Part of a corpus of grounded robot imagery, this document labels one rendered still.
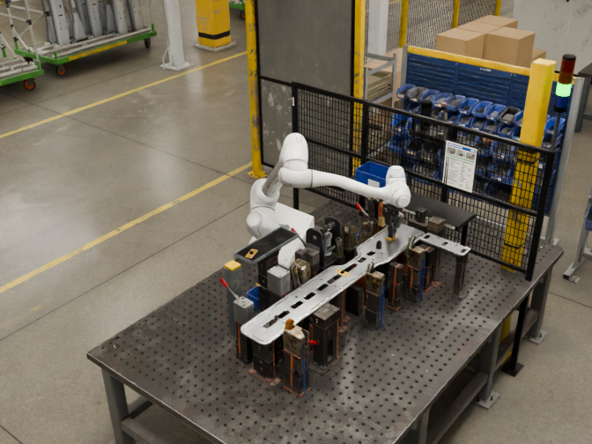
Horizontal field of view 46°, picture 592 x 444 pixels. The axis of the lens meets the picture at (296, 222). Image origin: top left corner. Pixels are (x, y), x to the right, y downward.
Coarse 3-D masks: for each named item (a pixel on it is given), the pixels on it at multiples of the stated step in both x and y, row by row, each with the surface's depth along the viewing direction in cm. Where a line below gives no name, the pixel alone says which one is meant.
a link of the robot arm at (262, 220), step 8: (256, 208) 438; (264, 208) 437; (248, 216) 433; (256, 216) 430; (264, 216) 431; (272, 216) 438; (248, 224) 431; (256, 224) 428; (264, 224) 430; (272, 224) 436; (256, 232) 432; (264, 232) 432
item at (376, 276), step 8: (368, 272) 374; (376, 272) 374; (368, 280) 375; (376, 280) 371; (368, 288) 378; (376, 288) 374; (368, 296) 380; (376, 296) 376; (368, 304) 383; (376, 304) 379; (368, 312) 385; (376, 312) 381; (368, 320) 387; (376, 320) 383; (376, 328) 386
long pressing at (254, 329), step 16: (368, 240) 410; (384, 240) 410; (400, 240) 410; (416, 240) 411; (368, 256) 396; (384, 256) 395; (352, 272) 382; (304, 288) 370; (336, 288) 369; (288, 304) 358; (304, 304) 358; (320, 304) 358; (256, 320) 347; (272, 320) 347; (256, 336) 336; (272, 336) 336
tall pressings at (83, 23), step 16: (48, 0) 999; (80, 0) 1058; (96, 0) 1054; (112, 0) 1055; (128, 0) 1079; (64, 16) 1016; (80, 16) 1070; (96, 16) 1061; (112, 16) 1083; (128, 16) 1106; (48, 32) 1034; (64, 32) 1022; (80, 32) 1045; (96, 32) 1066; (112, 32) 1098
